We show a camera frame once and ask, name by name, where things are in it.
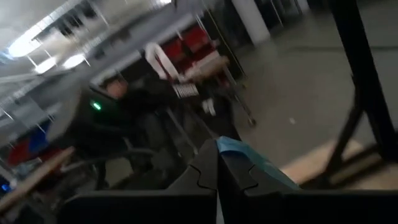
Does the light blue bin liner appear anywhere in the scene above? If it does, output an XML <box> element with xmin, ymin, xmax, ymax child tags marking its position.
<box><xmin>215</xmin><ymin>135</ymin><xmax>302</xmax><ymax>191</ymax></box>

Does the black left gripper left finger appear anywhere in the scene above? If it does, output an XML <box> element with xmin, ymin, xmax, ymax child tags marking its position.
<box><xmin>58</xmin><ymin>139</ymin><xmax>219</xmax><ymax>224</ymax></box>

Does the red storage bin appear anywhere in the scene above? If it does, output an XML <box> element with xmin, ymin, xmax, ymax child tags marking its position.
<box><xmin>160</xmin><ymin>24</ymin><xmax>220</xmax><ymax>74</ymax></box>

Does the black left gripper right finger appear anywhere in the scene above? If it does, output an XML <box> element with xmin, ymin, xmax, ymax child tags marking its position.
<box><xmin>216</xmin><ymin>145</ymin><xmax>398</xmax><ymax>224</ymax></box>

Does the black metal table frame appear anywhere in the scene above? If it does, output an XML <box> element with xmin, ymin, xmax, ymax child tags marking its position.
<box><xmin>306</xmin><ymin>0</ymin><xmax>398</xmax><ymax>190</ymax></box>

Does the person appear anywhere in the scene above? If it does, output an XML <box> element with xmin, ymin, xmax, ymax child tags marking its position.
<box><xmin>102</xmin><ymin>74</ymin><xmax>218</xmax><ymax>125</ymax></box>

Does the white round column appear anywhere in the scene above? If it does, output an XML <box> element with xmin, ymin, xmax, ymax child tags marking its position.
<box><xmin>231</xmin><ymin>0</ymin><xmax>272</xmax><ymax>47</ymax></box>

